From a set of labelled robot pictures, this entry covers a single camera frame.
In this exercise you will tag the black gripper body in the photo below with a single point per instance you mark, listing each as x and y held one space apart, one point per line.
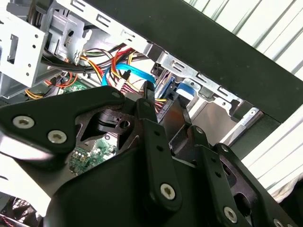
106 201

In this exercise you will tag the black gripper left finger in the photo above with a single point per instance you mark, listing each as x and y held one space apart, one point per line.
47 113

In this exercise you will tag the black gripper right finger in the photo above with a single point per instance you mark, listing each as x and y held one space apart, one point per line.
217 170

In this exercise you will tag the hard disk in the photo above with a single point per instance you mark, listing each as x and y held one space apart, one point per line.
187 88

